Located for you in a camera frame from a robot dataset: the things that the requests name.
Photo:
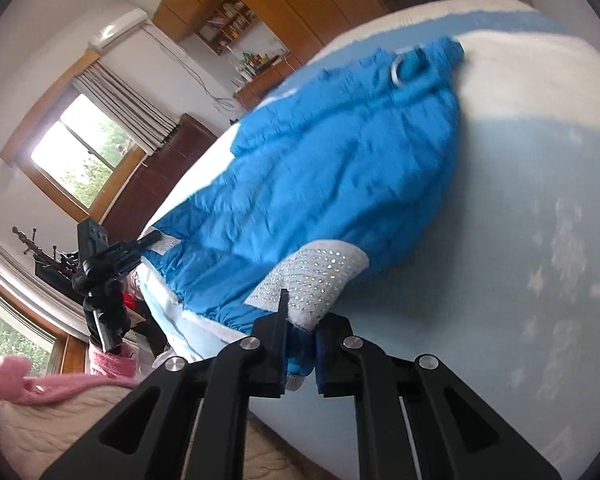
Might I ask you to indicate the pink sleeve forearm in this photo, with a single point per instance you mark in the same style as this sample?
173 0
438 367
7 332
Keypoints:
106 369

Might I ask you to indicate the blue puffer jacket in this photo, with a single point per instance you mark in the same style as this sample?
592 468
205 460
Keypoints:
335 182

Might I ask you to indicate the wooden desk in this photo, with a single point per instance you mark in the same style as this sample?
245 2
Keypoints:
253 92

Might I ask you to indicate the striped grey curtain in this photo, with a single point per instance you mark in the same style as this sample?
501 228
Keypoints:
147 125

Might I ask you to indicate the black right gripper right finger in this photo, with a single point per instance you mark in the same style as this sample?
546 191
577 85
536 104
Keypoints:
417 419

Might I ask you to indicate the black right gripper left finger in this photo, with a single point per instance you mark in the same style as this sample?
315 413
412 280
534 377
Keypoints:
185 420

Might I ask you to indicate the blue and white bed sheet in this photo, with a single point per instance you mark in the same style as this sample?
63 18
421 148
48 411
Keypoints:
505 285

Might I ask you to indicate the window with wooden frame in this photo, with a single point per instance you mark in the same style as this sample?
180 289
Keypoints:
70 150

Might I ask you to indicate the dark wooden headboard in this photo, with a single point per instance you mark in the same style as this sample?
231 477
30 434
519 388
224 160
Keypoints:
155 178

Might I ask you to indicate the white air conditioner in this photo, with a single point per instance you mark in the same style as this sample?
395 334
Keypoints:
117 29

